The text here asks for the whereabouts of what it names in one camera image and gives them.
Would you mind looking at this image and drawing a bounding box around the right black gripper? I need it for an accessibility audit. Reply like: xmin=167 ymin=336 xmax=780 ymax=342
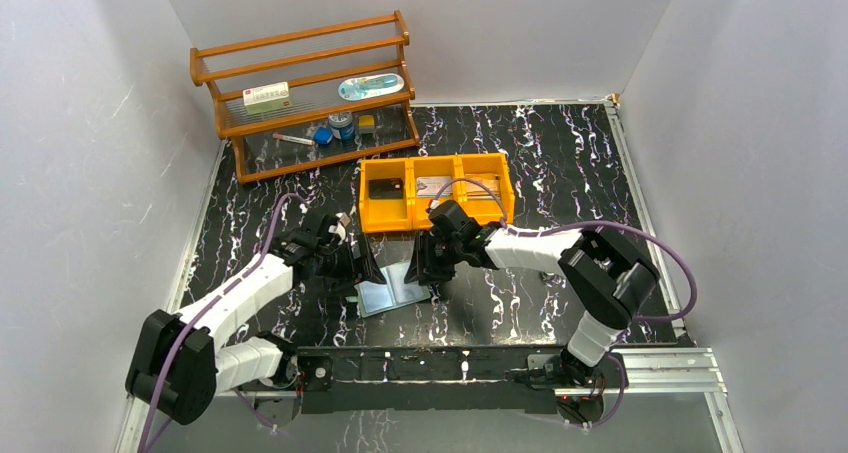
xmin=404 ymin=229 xmax=464 ymax=286

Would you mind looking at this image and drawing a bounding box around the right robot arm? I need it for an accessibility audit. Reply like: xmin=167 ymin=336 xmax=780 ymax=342
xmin=404 ymin=200 xmax=660 ymax=387

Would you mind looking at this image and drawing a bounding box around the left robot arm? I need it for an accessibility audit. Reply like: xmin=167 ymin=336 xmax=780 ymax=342
xmin=125 ymin=212 xmax=387 ymax=425

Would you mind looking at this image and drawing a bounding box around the silver card in bin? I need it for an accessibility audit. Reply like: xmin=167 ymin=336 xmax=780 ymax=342
xmin=415 ymin=175 xmax=453 ymax=198

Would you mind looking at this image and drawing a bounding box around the orange card in bin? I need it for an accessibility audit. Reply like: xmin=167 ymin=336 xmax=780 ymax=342
xmin=466 ymin=173 xmax=501 ymax=200

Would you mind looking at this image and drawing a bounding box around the black card in bin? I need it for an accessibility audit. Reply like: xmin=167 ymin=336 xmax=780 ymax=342
xmin=367 ymin=177 xmax=406 ymax=200

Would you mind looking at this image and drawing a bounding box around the yellow three-compartment bin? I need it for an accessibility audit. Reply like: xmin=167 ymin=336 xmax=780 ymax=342
xmin=358 ymin=153 xmax=515 ymax=233

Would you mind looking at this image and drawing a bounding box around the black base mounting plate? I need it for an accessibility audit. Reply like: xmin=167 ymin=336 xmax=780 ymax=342
xmin=236 ymin=345 xmax=627 ymax=417

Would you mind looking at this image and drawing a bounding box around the blue small cube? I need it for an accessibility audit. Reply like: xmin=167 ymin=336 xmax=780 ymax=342
xmin=312 ymin=127 xmax=334 ymax=146

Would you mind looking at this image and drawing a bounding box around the yellow small box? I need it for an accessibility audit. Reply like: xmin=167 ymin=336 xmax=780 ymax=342
xmin=356 ymin=114 xmax=376 ymax=135

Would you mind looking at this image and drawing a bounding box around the white tube stick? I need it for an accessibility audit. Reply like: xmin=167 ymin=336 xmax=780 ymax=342
xmin=272 ymin=133 xmax=316 ymax=146

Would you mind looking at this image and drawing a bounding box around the wooden three-tier shelf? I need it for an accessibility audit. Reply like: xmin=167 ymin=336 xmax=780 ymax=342
xmin=189 ymin=10 xmax=421 ymax=184

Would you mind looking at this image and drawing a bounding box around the blue oval packaged item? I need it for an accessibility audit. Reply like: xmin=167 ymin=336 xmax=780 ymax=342
xmin=338 ymin=73 xmax=405 ymax=102

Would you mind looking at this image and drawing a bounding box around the white medicine box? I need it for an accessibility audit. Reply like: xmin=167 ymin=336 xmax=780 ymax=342
xmin=242 ymin=81 xmax=291 ymax=115

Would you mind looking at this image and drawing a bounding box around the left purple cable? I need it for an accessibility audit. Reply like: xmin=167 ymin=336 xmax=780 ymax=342
xmin=137 ymin=192 xmax=309 ymax=453

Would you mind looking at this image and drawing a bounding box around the aluminium frame rail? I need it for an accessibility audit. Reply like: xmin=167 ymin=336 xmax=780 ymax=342
xmin=129 ymin=346 xmax=741 ymax=452

